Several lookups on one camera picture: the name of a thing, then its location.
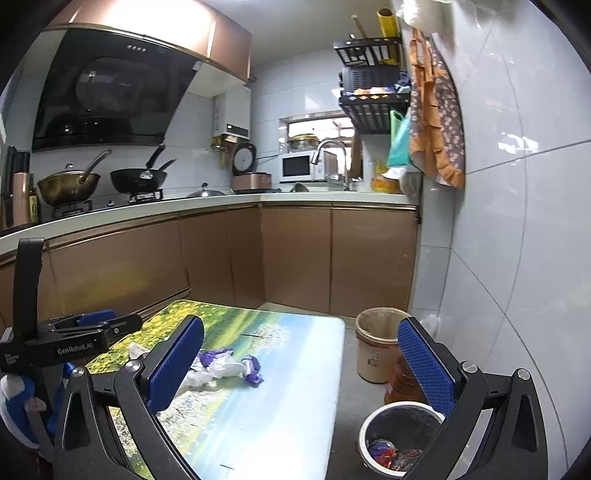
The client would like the copper base cabinet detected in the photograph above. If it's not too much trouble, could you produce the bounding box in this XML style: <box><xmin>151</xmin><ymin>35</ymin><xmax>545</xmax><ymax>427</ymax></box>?
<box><xmin>0</xmin><ymin>203</ymin><xmax>419</xmax><ymax>334</ymax></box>

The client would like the dark glass bottle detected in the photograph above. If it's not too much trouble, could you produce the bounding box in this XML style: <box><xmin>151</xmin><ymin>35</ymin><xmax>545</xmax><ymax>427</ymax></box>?
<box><xmin>28</xmin><ymin>173</ymin><xmax>41</xmax><ymax>223</ymax></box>

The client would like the white plastic bag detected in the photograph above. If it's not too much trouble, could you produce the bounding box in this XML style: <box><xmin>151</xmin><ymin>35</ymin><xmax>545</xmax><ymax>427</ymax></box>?
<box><xmin>399</xmin><ymin>0</ymin><xmax>455</xmax><ymax>28</ymax></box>

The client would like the amber oil bottle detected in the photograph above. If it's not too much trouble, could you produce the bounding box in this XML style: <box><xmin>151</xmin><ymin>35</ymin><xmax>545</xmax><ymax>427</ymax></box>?
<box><xmin>385</xmin><ymin>353</ymin><xmax>428</xmax><ymax>407</ymax></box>

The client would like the yellow film roll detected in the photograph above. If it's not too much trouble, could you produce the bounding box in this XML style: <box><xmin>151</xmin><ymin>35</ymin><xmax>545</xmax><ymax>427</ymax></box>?
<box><xmin>376</xmin><ymin>7</ymin><xmax>400</xmax><ymax>40</ymax></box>

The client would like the gas stove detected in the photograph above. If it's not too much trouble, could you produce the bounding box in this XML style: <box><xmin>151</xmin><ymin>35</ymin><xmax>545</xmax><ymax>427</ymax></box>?
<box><xmin>51</xmin><ymin>188</ymin><xmax>165</xmax><ymax>219</ymax></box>

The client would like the yellow plastic bottle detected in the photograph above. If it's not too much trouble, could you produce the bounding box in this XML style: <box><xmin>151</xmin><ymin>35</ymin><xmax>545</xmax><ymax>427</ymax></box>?
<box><xmin>372</xmin><ymin>159</ymin><xmax>400</xmax><ymax>194</ymax></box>

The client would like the black wall rack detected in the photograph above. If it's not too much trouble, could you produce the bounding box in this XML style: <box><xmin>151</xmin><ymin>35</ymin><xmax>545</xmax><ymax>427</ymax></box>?
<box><xmin>333</xmin><ymin>37</ymin><xmax>411</xmax><ymax>136</ymax></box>

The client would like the steel pot lid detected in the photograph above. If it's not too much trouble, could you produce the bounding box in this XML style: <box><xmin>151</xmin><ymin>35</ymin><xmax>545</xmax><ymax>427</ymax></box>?
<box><xmin>187</xmin><ymin>183</ymin><xmax>227</xmax><ymax>198</ymax></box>

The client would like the white water heater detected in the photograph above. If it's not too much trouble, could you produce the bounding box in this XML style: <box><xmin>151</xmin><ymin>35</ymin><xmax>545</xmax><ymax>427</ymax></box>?
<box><xmin>213</xmin><ymin>85</ymin><xmax>252</xmax><ymax>139</ymax></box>

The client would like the white and purple plastic wrapper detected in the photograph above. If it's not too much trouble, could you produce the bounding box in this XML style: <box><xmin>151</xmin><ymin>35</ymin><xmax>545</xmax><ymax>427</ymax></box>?
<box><xmin>185</xmin><ymin>348</ymin><xmax>246</xmax><ymax>391</ymax></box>

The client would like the trash bin with black liner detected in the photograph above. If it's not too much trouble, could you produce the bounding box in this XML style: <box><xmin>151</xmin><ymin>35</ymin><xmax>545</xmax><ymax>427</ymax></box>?
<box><xmin>359</xmin><ymin>401</ymin><xmax>447</xmax><ymax>477</ymax></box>

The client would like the small purple wrapper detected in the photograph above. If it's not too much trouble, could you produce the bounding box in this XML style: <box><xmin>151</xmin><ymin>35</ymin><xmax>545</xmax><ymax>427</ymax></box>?
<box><xmin>240</xmin><ymin>354</ymin><xmax>265</xmax><ymax>387</ymax></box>

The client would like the copper jug with black handle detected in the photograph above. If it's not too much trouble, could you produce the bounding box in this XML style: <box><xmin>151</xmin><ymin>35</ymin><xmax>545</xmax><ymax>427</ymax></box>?
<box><xmin>1</xmin><ymin>145</ymin><xmax>33</xmax><ymax>230</ymax></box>

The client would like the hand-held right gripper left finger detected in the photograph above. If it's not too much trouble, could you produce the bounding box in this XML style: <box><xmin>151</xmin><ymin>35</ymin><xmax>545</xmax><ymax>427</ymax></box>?
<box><xmin>53</xmin><ymin>315</ymin><xmax>206</xmax><ymax>480</ymax></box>

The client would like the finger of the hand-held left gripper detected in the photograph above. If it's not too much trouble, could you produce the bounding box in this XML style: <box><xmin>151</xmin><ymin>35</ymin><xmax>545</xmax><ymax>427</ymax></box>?
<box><xmin>55</xmin><ymin>315</ymin><xmax>144</xmax><ymax>343</ymax></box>
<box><xmin>48</xmin><ymin>310</ymin><xmax>118</xmax><ymax>329</ymax></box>

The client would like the orange floral apron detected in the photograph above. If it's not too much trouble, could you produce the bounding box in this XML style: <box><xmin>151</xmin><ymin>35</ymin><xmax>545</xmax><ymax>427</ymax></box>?
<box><xmin>409</xmin><ymin>28</ymin><xmax>466</xmax><ymax>189</ymax></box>

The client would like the steel wok with handle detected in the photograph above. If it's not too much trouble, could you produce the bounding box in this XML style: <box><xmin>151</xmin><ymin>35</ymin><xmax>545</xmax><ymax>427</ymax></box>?
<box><xmin>37</xmin><ymin>148</ymin><xmax>113</xmax><ymax>207</ymax></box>

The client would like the black wok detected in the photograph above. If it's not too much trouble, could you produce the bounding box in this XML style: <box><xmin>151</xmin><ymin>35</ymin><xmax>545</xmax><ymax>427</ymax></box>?
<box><xmin>110</xmin><ymin>144</ymin><xmax>177</xmax><ymax>195</ymax></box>

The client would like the person's left hand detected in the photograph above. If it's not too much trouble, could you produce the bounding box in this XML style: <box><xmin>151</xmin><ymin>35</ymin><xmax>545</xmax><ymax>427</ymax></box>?
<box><xmin>0</xmin><ymin>362</ymin><xmax>77</xmax><ymax>450</ymax></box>

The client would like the black glass range hood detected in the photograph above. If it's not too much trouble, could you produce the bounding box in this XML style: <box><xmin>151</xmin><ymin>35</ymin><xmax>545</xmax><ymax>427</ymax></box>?
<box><xmin>31</xmin><ymin>28</ymin><xmax>204</xmax><ymax>151</ymax></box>

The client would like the clear plastic bag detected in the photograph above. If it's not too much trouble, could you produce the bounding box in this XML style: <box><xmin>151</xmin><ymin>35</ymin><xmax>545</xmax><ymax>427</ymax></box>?
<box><xmin>399</xmin><ymin>171</ymin><xmax>423</xmax><ymax>197</ymax></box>

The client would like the flower print folding table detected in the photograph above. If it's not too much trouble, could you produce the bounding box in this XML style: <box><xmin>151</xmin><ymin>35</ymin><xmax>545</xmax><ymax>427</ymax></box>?
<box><xmin>85</xmin><ymin>299</ymin><xmax>347</xmax><ymax>480</ymax></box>

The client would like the copper rice cooker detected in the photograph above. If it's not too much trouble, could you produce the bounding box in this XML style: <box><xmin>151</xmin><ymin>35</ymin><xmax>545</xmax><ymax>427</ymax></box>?
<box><xmin>231</xmin><ymin>142</ymin><xmax>273</xmax><ymax>193</ymax></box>

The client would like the steel kitchen faucet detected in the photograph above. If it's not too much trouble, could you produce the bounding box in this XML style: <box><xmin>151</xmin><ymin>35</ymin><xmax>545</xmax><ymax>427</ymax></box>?
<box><xmin>310</xmin><ymin>139</ymin><xmax>351</xmax><ymax>191</ymax></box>

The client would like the heap of colourful wrappers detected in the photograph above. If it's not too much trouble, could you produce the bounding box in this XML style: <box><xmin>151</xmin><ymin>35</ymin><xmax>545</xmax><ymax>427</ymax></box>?
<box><xmin>367</xmin><ymin>438</ymin><xmax>424</xmax><ymax>472</ymax></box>

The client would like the white microwave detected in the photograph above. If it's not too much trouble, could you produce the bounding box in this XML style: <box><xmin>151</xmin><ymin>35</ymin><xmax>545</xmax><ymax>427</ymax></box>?
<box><xmin>279</xmin><ymin>152</ymin><xmax>325</xmax><ymax>184</ymax></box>

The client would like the green plastic bag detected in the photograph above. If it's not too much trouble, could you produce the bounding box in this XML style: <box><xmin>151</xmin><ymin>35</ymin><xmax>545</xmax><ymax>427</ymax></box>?
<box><xmin>387</xmin><ymin>108</ymin><xmax>413</xmax><ymax>168</ymax></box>

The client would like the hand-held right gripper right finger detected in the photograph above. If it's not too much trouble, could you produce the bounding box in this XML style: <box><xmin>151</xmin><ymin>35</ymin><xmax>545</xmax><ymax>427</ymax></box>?
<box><xmin>397</xmin><ymin>316</ymin><xmax>550</xmax><ymax>480</ymax></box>

